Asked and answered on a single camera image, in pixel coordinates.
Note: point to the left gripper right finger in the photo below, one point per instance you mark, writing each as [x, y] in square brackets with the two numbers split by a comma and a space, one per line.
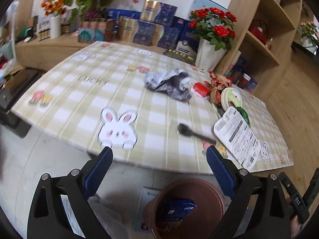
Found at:
[270, 217]

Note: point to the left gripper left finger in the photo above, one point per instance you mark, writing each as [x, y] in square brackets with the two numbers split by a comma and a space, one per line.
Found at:
[47, 216]

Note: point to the white printed food tray lid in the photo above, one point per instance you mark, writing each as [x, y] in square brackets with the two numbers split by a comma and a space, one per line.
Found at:
[233, 131]

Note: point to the round green lidded container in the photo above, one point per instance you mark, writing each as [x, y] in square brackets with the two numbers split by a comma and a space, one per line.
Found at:
[230, 97]

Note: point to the red patterned snack wrapper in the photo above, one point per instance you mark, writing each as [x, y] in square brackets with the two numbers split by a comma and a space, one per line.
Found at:
[216, 85]

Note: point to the red cigarette box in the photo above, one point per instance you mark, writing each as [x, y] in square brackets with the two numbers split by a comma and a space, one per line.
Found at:
[200, 90]

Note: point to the silver foil bag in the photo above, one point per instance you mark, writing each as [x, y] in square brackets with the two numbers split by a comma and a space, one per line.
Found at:
[174, 83]

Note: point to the brown round trash bin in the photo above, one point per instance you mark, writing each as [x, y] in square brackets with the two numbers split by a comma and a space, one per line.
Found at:
[200, 223]

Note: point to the right hand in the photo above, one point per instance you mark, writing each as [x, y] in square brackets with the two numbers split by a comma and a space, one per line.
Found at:
[295, 226]

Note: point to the blue carton in bin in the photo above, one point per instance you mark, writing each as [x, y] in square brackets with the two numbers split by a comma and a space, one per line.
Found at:
[177, 209]

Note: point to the red cup white lid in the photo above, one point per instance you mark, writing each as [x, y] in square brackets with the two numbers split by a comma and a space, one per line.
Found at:
[242, 83]

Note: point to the checked bunny tablecloth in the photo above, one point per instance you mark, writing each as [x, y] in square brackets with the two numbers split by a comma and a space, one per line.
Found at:
[68, 101]

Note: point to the white flower vase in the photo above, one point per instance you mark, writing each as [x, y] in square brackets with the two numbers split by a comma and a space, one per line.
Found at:
[207, 57]

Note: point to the red basket on shelf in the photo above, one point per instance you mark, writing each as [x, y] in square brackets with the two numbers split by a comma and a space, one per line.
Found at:
[259, 29]

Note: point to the wooden shelf unit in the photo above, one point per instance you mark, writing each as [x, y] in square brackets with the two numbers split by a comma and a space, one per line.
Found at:
[266, 63]

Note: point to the red rose bouquet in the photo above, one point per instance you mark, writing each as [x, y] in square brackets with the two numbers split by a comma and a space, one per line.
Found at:
[215, 26]

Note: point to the blue gold gift box lower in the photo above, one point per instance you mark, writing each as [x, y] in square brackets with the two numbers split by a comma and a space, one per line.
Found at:
[139, 32]

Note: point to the blue gold gift box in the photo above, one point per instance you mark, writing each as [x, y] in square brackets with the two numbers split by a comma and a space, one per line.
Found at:
[139, 32]
[158, 13]

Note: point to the orange flower bunch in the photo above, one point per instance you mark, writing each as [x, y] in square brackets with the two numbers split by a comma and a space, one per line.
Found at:
[53, 7]

